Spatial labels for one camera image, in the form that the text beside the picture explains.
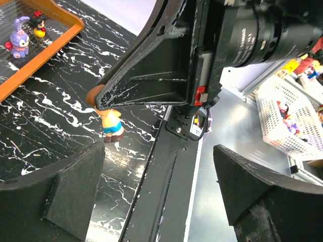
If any white perforated toy basket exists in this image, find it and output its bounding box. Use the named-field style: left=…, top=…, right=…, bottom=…
left=255, top=76, right=322, bottom=161

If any wooden tiered display shelf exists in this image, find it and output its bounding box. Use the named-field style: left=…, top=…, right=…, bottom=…
left=1, top=1, right=84, bottom=100

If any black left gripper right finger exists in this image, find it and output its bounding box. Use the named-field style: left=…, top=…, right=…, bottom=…
left=213, top=145, right=322, bottom=241

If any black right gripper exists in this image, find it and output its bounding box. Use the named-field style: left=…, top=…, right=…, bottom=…
left=177, top=1, right=322, bottom=117

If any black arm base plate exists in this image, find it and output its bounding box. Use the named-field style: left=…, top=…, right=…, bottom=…
left=119, top=107, right=209, bottom=241

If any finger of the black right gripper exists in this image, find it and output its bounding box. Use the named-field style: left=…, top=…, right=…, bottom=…
left=96, top=1, right=192, bottom=110

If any Snow White toy figure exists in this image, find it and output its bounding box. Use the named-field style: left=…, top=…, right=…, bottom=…
left=29, top=11, right=46, bottom=38

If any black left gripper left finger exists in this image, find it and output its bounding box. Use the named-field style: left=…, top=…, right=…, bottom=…
left=1, top=142, right=105, bottom=241

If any purple bunny toy figure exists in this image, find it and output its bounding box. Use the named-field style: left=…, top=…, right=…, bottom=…
left=4, top=16, right=30, bottom=58

